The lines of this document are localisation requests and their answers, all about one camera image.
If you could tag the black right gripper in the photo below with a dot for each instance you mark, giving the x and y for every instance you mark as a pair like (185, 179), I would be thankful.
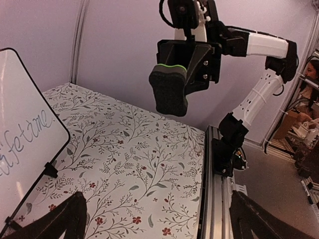
(202, 60)

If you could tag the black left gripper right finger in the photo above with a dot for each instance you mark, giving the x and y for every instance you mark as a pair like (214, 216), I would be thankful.
(248, 218)

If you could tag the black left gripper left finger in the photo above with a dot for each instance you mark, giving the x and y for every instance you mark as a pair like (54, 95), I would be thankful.
(68, 219)

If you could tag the green black whiteboard eraser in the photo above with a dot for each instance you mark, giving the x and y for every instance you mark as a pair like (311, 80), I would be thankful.
(168, 84)

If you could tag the white whiteboard black frame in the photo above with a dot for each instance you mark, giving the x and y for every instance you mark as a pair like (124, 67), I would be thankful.
(31, 134)

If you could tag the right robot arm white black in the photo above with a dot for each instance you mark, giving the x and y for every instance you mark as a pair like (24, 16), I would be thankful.
(256, 84)

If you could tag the black whiteboard stand clip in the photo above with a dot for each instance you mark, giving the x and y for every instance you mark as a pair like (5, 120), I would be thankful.
(12, 224)
(50, 170)

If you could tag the floral patterned table mat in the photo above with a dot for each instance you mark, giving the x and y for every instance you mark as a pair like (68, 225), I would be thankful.
(139, 172)

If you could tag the person in background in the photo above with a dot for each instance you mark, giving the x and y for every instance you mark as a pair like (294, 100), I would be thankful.
(306, 90)

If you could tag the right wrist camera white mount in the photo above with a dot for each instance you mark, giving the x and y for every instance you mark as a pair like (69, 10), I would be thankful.
(188, 19)

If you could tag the front aluminium rail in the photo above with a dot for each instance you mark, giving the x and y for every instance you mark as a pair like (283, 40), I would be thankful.
(213, 218)

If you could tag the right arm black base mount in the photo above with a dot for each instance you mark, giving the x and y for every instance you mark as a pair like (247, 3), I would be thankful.
(227, 158)

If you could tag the left aluminium frame post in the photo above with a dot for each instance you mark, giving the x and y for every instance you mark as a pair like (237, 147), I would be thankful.
(77, 40)

